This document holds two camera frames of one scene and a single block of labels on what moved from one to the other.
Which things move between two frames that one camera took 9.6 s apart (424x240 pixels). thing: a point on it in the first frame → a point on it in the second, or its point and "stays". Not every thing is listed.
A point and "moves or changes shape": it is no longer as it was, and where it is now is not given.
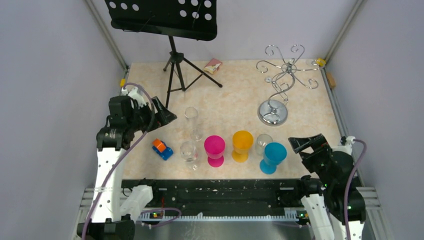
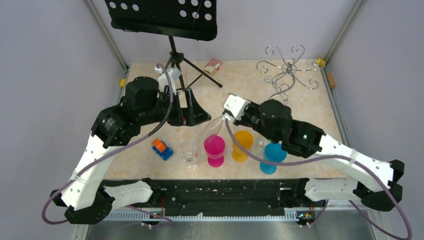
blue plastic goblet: x=274 y=154 stays
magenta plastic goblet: x=214 y=146 stays
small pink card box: x=212 y=66 stays
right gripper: x=319 y=144 → x=242 y=121
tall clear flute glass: x=191 y=113 moves or changes shape
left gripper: x=163 y=115 → x=195 y=113
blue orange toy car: x=165 y=152 stays
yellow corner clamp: x=321 y=62 stays
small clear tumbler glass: x=262 y=140 stays
